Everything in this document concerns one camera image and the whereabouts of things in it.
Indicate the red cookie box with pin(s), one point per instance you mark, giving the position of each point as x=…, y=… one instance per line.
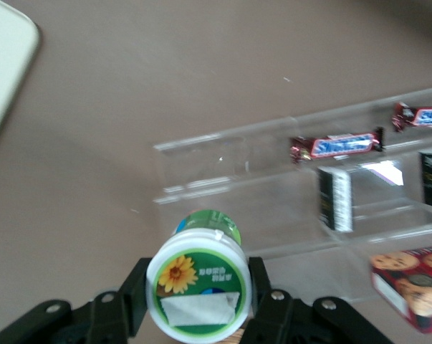
x=412, y=283

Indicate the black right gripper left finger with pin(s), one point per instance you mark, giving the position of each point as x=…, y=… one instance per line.
x=104, y=319

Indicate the Snickers chocolate bar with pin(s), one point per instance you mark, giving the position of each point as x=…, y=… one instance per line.
x=339, y=146
x=425, y=117

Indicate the green gum bottle white lid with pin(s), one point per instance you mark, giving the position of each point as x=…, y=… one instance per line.
x=201, y=283

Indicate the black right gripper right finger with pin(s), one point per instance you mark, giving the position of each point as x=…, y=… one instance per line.
x=291, y=322

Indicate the cream rectangular plastic tray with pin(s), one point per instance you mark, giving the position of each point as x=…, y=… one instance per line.
x=4, y=64

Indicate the clear acrylic display shelf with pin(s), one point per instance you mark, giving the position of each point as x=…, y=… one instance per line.
x=237, y=154

